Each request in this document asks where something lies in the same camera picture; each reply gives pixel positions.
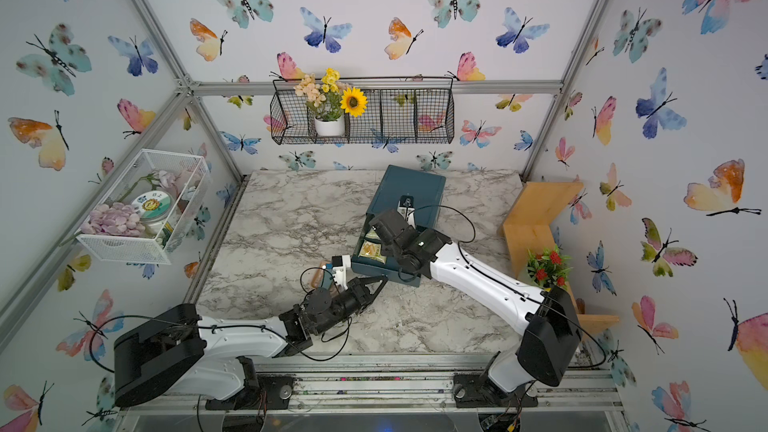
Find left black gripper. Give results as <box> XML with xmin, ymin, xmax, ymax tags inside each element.
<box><xmin>312</xmin><ymin>277</ymin><xmax>386</xmax><ymax>340</ymax></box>

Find yellow cookie packet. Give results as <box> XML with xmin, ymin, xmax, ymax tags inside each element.
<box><xmin>358</xmin><ymin>240</ymin><xmax>387</xmax><ymax>264</ymax></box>
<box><xmin>364</xmin><ymin>227</ymin><xmax>381</xmax><ymax>243</ymax></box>

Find dark teal top drawer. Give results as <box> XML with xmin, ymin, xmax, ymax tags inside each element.
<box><xmin>351</xmin><ymin>214</ymin><xmax>421</xmax><ymax>287</ymax></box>

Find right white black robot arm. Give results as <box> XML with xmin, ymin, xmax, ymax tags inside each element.
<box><xmin>370</xmin><ymin>209</ymin><xmax>582</xmax><ymax>393</ymax></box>

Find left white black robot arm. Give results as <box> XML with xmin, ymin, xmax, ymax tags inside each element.
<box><xmin>113</xmin><ymin>276</ymin><xmax>388</xmax><ymax>409</ymax></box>

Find dark teal drawer cabinet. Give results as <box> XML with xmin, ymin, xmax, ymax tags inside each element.
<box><xmin>366</xmin><ymin>165</ymin><xmax>446</xmax><ymax>227</ymax></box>

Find pink wooden brush tray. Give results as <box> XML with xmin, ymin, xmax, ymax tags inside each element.
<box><xmin>310</xmin><ymin>264</ymin><xmax>333</xmax><ymax>289</ymax></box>

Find red flower green plant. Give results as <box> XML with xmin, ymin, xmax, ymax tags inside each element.
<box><xmin>525</xmin><ymin>246</ymin><xmax>571</xmax><ymax>289</ymax></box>

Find white pot yellow flowers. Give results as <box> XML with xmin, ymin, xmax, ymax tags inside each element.
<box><xmin>293</xmin><ymin>68</ymin><xmax>369</xmax><ymax>138</ymax></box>

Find round green label tin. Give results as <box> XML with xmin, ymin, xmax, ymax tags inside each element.
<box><xmin>131</xmin><ymin>190</ymin><xmax>172</xmax><ymax>222</ymax></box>

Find pink artificial flower bunch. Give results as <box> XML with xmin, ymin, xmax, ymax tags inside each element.
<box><xmin>80</xmin><ymin>202</ymin><xmax>145</xmax><ymax>237</ymax></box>

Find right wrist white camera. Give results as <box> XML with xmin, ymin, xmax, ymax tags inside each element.
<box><xmin>397</xmin><ymin>195</ymin><xmax>415</xmax><ymax>226</ymax></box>

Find wrist white camera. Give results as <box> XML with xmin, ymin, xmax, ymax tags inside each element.
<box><xmin>397</xmin><ymin>195</ymin><xmax>415</xmax><ymax>226</ymax></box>
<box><xmin>331</xmin><ymin>255</ymin><xmax>351</xmax><ymax>291</ymax></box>

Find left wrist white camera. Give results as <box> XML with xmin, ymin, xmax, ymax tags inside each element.
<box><xmin>331</xmin><ymin>255</ymin><xmax>351</xmax><ymax>291</ymax></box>

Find black wire wall basket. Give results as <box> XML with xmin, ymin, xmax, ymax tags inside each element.
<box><xmin>265</xmin><ymin>76</ymin><xmax>455</xmax><ymax>147</ymax></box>

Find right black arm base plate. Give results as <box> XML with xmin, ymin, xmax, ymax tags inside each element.
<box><xmin>452</xmin><ymin>373</ymin><xmax>539</xmax><ymax>409</ymax></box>

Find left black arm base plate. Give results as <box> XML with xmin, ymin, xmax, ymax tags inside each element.
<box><xmin>204</xmin><ymin>374</ymin><xmax>296</xmax><ymax>412</ymax></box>

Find white mesh wall basket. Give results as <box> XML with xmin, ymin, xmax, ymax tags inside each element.
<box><xmin>74</xmin><ymin>149</ymin><xmax>211</xmax><ymax>265</ymax></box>

